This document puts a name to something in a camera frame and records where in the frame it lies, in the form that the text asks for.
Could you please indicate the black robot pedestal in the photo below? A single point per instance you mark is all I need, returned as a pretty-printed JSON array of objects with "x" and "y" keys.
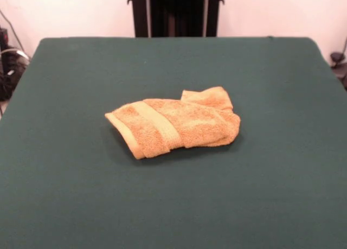
[{"x": 176, "y": 13}]

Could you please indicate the orange terry towel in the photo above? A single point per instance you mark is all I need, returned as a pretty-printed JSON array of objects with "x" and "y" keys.
[{"x": 189, "y": 124}]

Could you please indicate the small black stand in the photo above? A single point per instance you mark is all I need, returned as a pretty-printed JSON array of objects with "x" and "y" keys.
[{"x": 337, "y": 57}]

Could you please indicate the dark green table cloth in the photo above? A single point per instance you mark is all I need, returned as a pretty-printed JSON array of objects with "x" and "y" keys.
[{"x": 81, "y": 184}]

